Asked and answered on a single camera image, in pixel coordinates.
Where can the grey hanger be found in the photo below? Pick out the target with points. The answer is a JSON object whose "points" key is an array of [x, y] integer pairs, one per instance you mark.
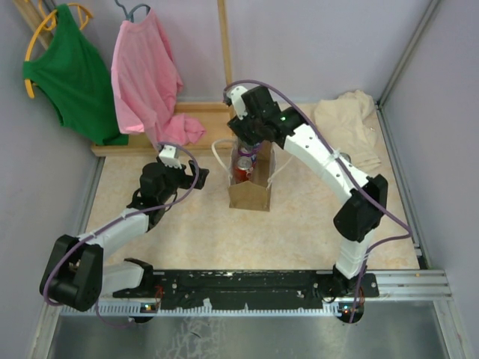
{"points": [[129, 14]]}

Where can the middle red soda can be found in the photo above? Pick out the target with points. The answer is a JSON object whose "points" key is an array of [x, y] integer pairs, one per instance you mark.
{"points": [[243, 169]]}

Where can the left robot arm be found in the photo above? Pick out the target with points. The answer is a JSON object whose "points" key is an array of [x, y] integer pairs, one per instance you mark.
{"points": [[76, 276]]}

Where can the beige folded cloth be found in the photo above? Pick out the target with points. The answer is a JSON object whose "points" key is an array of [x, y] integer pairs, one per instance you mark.
{"points": [[342, 123]]}

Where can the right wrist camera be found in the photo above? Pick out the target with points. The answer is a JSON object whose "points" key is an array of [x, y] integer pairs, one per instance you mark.
{"points": [[232, 97]]}

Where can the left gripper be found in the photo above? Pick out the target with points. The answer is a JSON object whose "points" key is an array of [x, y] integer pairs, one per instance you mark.
{"points": [[188, 180]]}

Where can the aluminium frame profile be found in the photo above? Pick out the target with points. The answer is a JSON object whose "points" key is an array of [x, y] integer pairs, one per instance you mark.
{"points": [[393, 285]]}

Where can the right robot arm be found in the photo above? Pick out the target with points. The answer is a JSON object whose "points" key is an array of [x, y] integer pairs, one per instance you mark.
{"points": [[361, 197]]}

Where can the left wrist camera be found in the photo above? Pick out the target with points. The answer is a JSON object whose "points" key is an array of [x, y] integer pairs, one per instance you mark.
{"points": [[169, 156]]}

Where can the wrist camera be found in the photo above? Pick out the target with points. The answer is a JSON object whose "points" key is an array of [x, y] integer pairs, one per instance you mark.
{"points": [[232, 97], [169, 156]]}

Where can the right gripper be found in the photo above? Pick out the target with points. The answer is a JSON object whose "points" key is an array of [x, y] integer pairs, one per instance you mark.
{"points": [[240, 129]]}

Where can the brown canvas bag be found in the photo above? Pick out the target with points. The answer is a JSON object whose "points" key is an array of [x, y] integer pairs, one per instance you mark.
{"points": [[250, 191]]}

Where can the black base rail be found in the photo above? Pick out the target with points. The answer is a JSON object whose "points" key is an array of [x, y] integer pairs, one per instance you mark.
{"points": [[249, 291]]}

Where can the purple soda can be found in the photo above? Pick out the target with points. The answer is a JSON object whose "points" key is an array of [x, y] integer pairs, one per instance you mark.
{"points": [[248, 150], [253, 158]]}

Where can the pink t-shirt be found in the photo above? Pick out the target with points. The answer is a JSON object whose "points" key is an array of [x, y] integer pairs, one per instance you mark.
{"points": [[145, 84]]}

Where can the red cola can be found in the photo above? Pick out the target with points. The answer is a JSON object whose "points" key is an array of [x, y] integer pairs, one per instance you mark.
{"points": [[346, 157]]}

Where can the wooden clothes rack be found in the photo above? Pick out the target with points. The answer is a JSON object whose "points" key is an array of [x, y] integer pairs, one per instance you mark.
{"points": [[201, 46]]}

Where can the green tank top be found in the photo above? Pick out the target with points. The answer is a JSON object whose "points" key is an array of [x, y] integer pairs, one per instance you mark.
{"points": [[68, 69]]}

